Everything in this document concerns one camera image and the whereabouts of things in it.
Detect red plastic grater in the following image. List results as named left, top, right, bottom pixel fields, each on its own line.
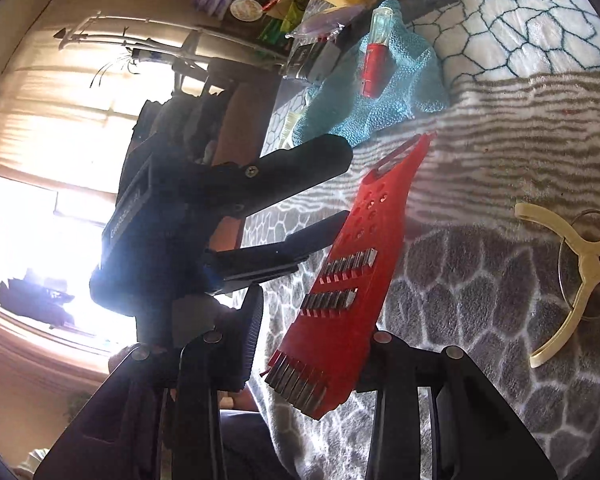
left=260, top=132, right=437, bottom=421

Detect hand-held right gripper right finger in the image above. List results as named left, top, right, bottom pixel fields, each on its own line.
left=355, top=330, right=558, bottom=480

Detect cream Y-shaped plastic tool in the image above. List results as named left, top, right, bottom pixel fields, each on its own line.
left=514, top=202, right=600, bottom=370

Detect grey stone-pattern blanket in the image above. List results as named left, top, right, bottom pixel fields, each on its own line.
left=230, top=0, right=600, bottom=480

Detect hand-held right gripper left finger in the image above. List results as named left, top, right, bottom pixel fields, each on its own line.
left=32, top=284, right=266, bottom=480

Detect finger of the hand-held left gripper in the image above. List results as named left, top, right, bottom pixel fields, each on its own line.
left=220, top=133, right=353, bottom=216
left=205, top=210, right=352, bottom=297

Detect teal knitted cloth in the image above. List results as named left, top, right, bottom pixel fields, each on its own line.
left=292, top=0, right=451, bottom=148

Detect green plastic bag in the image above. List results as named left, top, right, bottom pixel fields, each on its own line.
left=257, top=2, right=306, bottom=43

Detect purple plastic bag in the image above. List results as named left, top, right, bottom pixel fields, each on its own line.
left=285, top=4, right=366, bottom=41

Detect red and clear plastic tool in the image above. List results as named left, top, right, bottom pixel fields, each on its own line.
left=361, top=5, right=396, bottom=98

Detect curtained window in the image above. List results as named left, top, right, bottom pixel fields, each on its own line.
left=0, top=70, right=146, bottom=361

